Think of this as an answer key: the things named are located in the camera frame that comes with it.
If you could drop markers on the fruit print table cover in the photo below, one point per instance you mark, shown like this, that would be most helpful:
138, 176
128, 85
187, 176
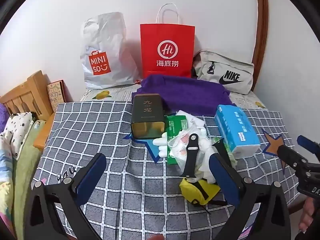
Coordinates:
117, 95

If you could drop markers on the white plastic shopping bag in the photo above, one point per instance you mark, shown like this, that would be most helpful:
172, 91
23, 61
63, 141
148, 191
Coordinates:
110, 42

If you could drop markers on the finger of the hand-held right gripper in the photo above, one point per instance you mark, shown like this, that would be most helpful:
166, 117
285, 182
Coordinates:
306, 142
291, 155

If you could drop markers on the blue tissue box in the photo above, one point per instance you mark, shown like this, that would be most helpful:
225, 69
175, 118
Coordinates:
235, 130

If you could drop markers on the brown wooden door frame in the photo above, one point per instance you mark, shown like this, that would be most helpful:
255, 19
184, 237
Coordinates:
262, 17

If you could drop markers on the pastel printed bedsheet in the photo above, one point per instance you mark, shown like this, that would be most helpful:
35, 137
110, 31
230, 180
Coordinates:
5, 192

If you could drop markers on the grey waist bag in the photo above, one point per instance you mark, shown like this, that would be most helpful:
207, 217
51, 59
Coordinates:
240, 67

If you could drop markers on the green sachet packet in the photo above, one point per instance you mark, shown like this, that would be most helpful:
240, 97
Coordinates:
175, 123

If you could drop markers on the red paper carrier bag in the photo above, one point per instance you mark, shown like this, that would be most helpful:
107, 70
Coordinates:
167, 35

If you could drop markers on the person's right hand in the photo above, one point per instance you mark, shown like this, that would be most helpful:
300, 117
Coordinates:
306, 212

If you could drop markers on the green blanket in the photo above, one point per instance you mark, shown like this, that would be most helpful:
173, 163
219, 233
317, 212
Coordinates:
25, 167

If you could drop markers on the dark green tin box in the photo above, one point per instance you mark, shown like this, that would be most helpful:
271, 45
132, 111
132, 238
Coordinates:
147, 110

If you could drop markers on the yellow pouch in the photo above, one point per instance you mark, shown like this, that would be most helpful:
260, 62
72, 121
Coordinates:
197, 192

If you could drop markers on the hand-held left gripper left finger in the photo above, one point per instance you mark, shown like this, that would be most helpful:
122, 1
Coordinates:
92, 175

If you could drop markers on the white glove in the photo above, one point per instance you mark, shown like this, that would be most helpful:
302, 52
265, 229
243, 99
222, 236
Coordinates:
160, 145
203, 155

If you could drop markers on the wooden bed headboard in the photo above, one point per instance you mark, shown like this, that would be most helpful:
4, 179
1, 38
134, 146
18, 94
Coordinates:
30, 90

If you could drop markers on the purple towel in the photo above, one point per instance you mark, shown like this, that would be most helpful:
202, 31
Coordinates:
180, 90

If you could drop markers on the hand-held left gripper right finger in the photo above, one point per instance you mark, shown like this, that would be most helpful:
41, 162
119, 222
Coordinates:
222, 177

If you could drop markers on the purple plush fabric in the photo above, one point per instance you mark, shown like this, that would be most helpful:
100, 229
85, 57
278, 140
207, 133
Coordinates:
3, 117

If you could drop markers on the dark wooden table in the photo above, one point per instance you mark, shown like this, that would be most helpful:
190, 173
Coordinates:
297, 206

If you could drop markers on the grey checked tablecloth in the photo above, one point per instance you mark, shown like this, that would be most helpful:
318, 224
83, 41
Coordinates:
100, 130

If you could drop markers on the white tomato print packet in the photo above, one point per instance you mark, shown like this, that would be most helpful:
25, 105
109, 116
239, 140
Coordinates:
181, 151

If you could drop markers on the floral white pillow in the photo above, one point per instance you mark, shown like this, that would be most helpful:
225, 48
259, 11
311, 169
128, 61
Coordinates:
17, 130

